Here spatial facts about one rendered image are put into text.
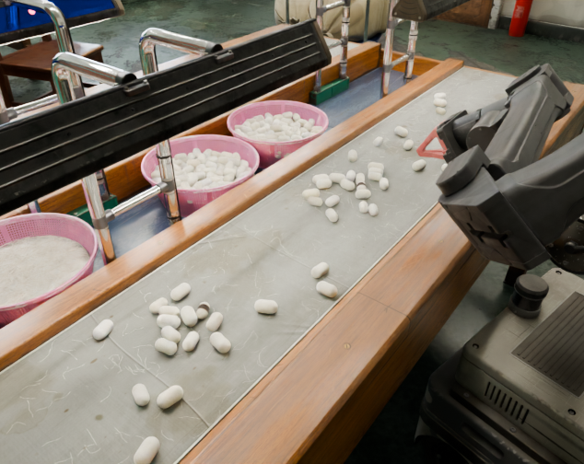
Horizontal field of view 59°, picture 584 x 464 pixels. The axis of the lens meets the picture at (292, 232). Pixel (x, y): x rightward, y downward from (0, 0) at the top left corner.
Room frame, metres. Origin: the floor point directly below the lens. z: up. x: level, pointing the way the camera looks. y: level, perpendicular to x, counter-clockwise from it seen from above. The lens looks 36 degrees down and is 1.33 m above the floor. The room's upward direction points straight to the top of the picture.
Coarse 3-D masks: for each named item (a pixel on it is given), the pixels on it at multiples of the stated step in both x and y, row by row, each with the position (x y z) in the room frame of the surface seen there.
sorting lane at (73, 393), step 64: (384, 128) 1.28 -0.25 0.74; (320, 192) 0.95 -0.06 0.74; (384, 192) 0.95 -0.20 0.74; (192, 256) 0.73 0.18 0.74; (256, 256) 0.73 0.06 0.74; (320, 256) 0.73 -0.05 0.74; (384, 256) 0.74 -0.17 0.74; (128, 320) 0.57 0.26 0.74; (256, 320) 0.57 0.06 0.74; (320, 320) 0.57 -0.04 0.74; (0, 384) 0.45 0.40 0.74; (64, 384) 0.45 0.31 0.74; (128, 384) 0.45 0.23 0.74; (192, 384) 0.45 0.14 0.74; (256, 384) 0.45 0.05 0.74; (0, 448) 0.36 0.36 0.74; (64, 448) 0.36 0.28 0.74; (128, 448) 0.36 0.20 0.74; (192, 448) 0.36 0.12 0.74
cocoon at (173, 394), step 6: (168, 390) 0.43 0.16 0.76; (174, 390) 0.43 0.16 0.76; (180, 390) 0.43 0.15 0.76; (162, 396) 0.42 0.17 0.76; (168, 396) 0.42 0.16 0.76; (174, 396) 0.42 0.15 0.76; (180, 396) 0.42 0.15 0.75; (162, 402) 0.41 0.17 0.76; (168, 402) 0.41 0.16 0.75; (174, 402) 0.42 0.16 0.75
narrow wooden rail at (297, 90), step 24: (360, 48) 1.91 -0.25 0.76; (336, 72) 1.74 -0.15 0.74; (360, 72) 1.86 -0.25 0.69; (264, 96) 1.45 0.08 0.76; (288, 96) 1.53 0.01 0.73; (216, 120) 1.28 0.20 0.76; (120, 168) 1.03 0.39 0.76; (72, 192) 0.93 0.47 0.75; (120, 192) 1.02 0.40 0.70; (0, 216) 0.83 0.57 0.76
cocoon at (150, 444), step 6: (150, 438) 0.36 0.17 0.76; (156, 438) 0.36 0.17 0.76; (144, 444) 0.35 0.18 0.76; (150, 444) 0.35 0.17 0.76; (156, 444) 0.35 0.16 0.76; (138, 450) 0.34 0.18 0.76; (144, 450) 0.34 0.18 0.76; (150, 450) 0.34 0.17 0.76; (156, 450) 0.35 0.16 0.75; (138, 456) 0.33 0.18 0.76; (144, 456) 0.33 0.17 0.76; (150, 456) 0.34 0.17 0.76; (138, 462) 0.33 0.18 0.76; (144, 462) 0.33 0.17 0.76; (150, 462) 0.33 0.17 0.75
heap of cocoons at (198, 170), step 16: (176, 160) 1.10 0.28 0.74; (192, 160) 1.09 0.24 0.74; (208, 160) 1.10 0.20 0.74; (224, 160) 1.10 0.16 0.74; (240, 160) 1.11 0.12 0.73; (176, 176) 1.02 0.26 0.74; (192, 176) 1.02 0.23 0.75; (208, 176) 1.02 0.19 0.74; (224, 176) 1.02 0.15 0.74; (240, 176) 1.02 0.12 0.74
